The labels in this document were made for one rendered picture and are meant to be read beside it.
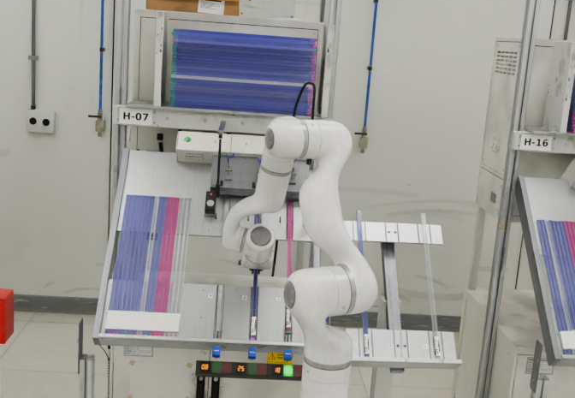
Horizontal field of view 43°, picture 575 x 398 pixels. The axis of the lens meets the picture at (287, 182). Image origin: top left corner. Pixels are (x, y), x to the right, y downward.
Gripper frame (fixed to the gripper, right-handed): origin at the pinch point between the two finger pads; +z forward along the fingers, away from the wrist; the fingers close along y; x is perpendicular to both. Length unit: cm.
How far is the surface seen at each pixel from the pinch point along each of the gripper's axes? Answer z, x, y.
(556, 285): 0, 1, -102
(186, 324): -2.3, 20.3, 20.8
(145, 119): 0, -52, 41
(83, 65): 117, -145, 95
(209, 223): 3.7, -15.8, 16.5
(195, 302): -1.1, 12.8, 18.8
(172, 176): 6.6, -33.8, 30.7
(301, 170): 1.0, -36.5, -14.4
